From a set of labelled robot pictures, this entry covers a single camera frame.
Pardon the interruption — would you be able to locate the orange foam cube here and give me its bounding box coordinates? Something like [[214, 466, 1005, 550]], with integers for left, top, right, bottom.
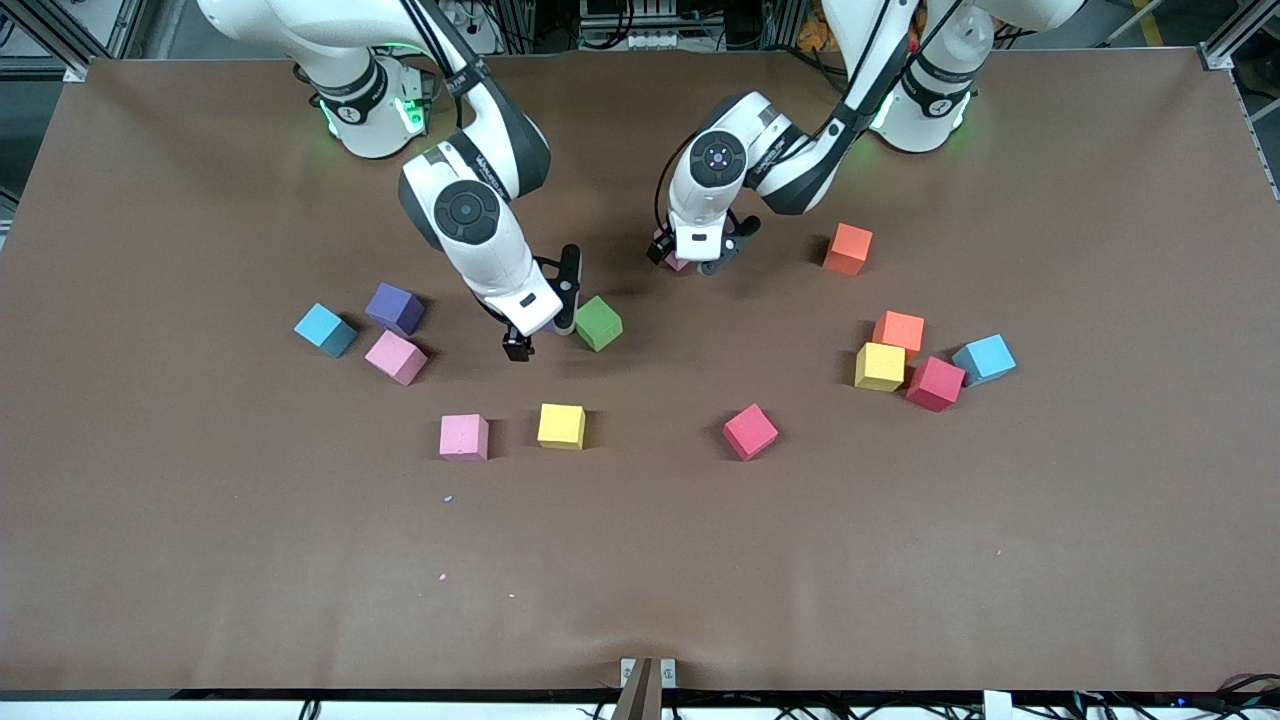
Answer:
[[823, 222, 874, 277], [872, 310, 926, 358]]

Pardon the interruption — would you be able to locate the aluminium frame post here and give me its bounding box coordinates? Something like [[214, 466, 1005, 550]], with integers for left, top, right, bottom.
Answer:
[[0, 0, 151, 83], [1200, 0, 1280, 71]]

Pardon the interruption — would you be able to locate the red foam cube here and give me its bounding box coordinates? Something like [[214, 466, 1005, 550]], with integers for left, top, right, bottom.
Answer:
[[906, 357, 967, 413], [722, 403, 779, 462]]

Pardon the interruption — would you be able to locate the white vented device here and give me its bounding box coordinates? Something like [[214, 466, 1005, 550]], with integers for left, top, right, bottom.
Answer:
[[578, 0, 683, 51]]

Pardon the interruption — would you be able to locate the yellow foam cube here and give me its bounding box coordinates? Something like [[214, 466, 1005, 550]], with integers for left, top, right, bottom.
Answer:
[[537, 403, 587, 451], [855, 342, 906, 393]]

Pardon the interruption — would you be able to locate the white power strip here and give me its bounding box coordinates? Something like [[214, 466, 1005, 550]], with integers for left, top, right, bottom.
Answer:
[[440, 0, 506, 56]]

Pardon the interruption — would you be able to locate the blue foam cube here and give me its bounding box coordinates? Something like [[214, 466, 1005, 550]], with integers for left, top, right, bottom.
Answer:
[[294, 303, 358, 359], [951, 334, 1017, 388]]

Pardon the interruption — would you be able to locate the pink foam cube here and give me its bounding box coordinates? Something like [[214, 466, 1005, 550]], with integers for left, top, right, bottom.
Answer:
[[440, 414, 490, 462], [653, 226, 695, 273], [365, 330, 429, 387]]

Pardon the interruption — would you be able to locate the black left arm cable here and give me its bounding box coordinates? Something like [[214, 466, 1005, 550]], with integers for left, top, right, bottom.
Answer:
[[654, 0, 916, 246]]

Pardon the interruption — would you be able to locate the green foam cube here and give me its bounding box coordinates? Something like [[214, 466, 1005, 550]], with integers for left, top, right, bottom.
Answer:
[[573, 295, 624, 352]]

